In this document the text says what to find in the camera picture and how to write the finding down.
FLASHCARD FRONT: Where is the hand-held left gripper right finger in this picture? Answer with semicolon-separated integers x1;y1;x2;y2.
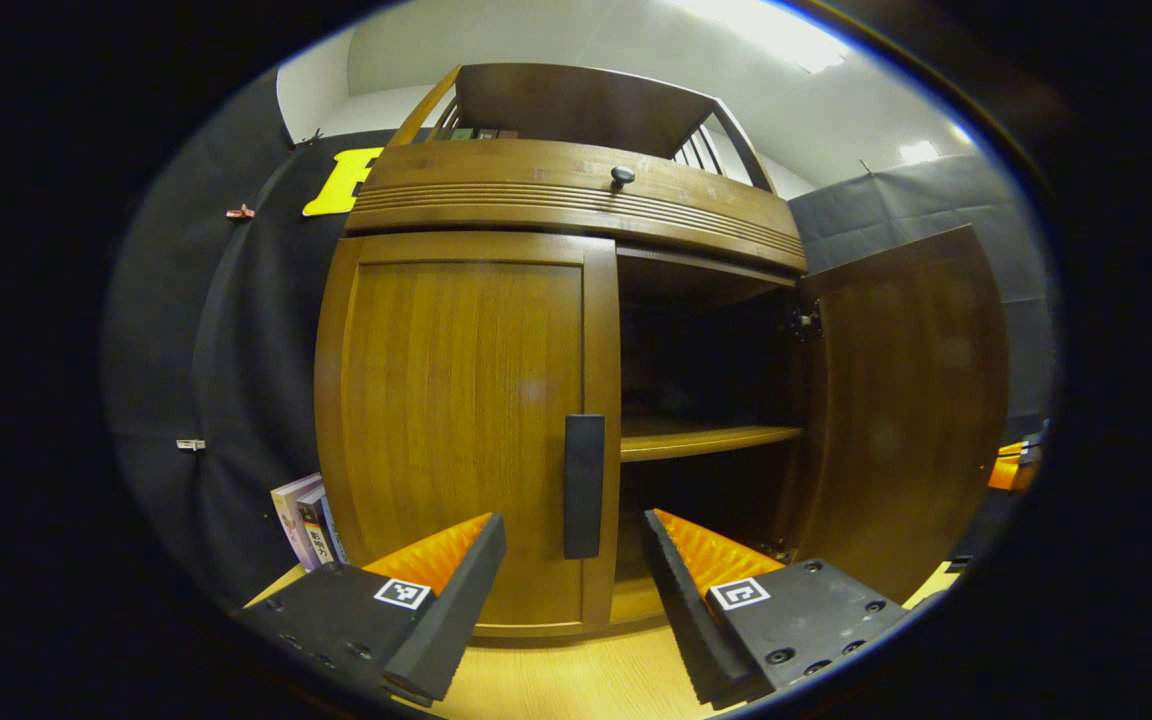
640;509;915;711

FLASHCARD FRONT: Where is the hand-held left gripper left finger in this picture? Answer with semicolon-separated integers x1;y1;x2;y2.
236;512;508;706

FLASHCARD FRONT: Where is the wooden shoe cabinet door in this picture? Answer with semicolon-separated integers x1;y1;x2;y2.
314;232;622;638
796;225;1012;606

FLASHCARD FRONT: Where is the wooden double-door shoe cabinet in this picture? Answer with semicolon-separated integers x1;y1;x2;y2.
314;62;1012;641

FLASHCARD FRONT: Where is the blue-grey book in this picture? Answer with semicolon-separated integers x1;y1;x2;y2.
321;495;349;563

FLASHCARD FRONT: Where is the dark colourful book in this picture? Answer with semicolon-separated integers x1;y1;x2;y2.
296;490;335;566

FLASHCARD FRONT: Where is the wooden inner shelf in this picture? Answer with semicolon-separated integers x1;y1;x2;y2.
620;420;803;463

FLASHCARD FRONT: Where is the pink book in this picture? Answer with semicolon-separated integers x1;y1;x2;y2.
270;473;325;571

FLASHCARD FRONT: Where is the black backdrop cloth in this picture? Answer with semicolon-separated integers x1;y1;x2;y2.
101;70;1057;601

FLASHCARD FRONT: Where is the wooden ribbed drawer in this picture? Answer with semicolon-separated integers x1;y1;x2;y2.
344;138;809;273

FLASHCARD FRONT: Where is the large ceiling light panel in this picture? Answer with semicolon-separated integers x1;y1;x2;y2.
676;0;852;76

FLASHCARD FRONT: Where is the black door handle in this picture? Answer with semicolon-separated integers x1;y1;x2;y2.
563;414;606;560

